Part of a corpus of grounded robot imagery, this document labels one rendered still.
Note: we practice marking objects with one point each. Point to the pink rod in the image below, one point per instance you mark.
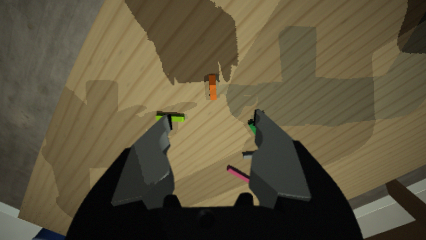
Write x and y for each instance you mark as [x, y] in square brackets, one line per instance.
[238, 173]

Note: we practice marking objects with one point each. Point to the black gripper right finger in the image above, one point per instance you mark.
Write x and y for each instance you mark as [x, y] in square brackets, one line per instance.
[284, 176]

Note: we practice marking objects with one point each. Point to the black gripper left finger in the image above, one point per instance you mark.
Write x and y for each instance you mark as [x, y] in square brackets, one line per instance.
[137, 180]

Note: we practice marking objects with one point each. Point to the orange rectangular block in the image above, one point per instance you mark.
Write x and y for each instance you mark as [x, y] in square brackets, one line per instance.
[212, 84]

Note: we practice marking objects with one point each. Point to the grey rectangular block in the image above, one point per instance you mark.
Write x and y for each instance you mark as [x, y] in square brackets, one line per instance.
[247, 155]

